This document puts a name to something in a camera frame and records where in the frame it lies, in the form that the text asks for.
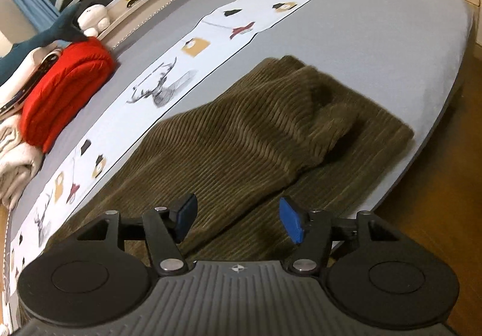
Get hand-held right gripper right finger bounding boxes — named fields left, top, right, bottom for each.
left=279, top=195, right=406, bottom=277

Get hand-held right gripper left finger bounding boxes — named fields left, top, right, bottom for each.
left=74, top=193, right=199, bottom=277

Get olive corduroy pants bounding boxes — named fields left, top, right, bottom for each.
left=44, top=55, right=415, bottom=262

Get red folded quilt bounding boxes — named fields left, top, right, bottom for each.
left=21, top=36, right=118, bottom=154

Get cream folded blanket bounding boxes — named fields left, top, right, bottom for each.
left=0, top=113, right=46, bottom=209

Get grey printed bed sheet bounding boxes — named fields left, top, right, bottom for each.
left=0, top=0, right=473, bottom=325

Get white folded quilt dark trim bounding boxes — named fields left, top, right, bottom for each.
left=0, top=47, right=63, bottom=120

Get white round plush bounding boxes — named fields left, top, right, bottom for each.
left=77, top=4, right=112, bottom=38

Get teal shark plush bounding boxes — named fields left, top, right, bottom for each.
left=0, top=4, right=90, bottom=86

